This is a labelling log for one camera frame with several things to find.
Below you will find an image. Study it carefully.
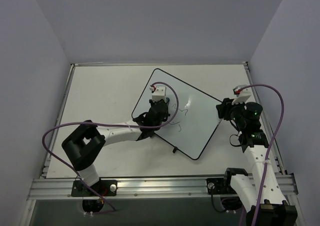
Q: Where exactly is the purple cable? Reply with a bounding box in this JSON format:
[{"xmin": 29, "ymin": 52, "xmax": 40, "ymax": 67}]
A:
[
  {"xmin": 42, "ymin": 81, "xmax": 181, "ymax": 211},
  {"xmin": 238, "ymin": 83, "xmax": 286, "ymax": 226}
]

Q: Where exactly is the aluminium front rail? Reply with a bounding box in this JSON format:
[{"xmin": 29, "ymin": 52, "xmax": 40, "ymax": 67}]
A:
[{"xmin": 27, "ymin": 174, "xmax": 299, "ymax": 200}]

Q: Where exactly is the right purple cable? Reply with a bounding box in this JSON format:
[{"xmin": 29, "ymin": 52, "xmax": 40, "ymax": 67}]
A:
[{"xmin": 238, "ymin": 83, "xmax": 286, "ymax": 226}]

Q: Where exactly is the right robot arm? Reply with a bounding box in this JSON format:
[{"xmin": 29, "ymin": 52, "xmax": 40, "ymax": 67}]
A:
[{"xmin": 216, "ymin": 98, "xmax": 298, "ymax": 225}]

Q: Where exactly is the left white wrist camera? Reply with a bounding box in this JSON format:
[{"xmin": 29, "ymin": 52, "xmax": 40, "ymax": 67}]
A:
[{"xmin": 149, "ymin": 85, "xmax": 167, "ymax": 102}]

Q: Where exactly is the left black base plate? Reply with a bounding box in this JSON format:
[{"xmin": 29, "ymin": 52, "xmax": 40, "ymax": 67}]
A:
[{"xmin": 71, "ymin": 179, "xmax": 118, "ymax": 197}]

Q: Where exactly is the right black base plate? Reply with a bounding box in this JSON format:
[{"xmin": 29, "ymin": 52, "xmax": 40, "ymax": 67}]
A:
[{"xmin": 206, "ymin": 177, "xmax": 225, "ymax": 195}]

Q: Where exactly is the white whiteboard black frame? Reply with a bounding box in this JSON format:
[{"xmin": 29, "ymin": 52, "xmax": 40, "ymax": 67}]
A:
[{"xmin": 131, "ymin": 68, "xmax": 222, "ymax": 160}]

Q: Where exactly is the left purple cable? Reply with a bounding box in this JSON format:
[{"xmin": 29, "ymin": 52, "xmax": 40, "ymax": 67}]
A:
[{"xmin": 42, "ymin": 81, "xmax": 181, "ymax": 211}]

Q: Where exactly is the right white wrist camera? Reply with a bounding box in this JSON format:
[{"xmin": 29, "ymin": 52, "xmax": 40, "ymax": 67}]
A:
[{"xmin": 231, "ymin": 85, "xmax": 251, "ymax": 105}]

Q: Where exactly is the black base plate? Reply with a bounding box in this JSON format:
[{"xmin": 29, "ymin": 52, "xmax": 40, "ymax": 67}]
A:
[
  {"xmin": 206, "ymin": 177, "xmax": 225, "ymax": 195},
  {"xmin": 71, "ymin": 179, "xmax": 118, "ymax": 197}
]

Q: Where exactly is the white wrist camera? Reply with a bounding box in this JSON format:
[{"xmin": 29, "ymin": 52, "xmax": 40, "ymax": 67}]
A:
[
  {"xmin": 231, "ymin": 85, "xmax": 251, "ymax": 105},
  {"xmin": 149, "ymin": 85, "xmax": 167, "ymax": 102}
]

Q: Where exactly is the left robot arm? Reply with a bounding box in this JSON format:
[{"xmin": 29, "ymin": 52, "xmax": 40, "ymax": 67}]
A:
[{"xmin": 61, "ymin": 98, "xmax": 170, "ymax": 195}]

